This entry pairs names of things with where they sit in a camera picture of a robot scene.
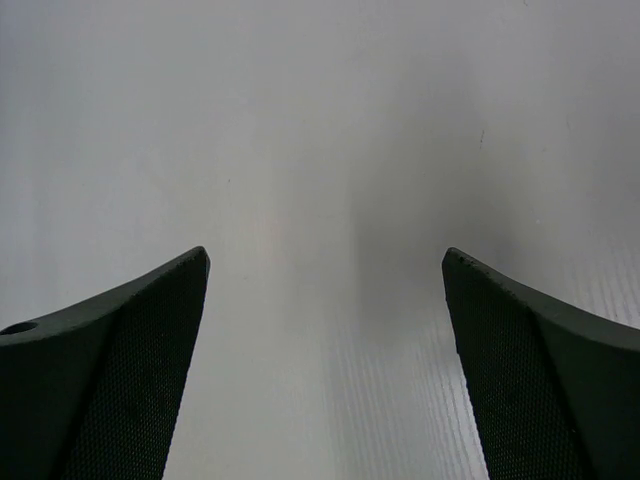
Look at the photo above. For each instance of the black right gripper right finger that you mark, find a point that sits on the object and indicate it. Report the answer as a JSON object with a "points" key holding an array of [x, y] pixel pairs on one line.
{"points": [[554, 389]]}

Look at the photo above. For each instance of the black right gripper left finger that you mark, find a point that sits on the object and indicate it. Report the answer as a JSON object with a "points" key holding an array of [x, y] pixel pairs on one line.
{"points": [[93, 391]]}

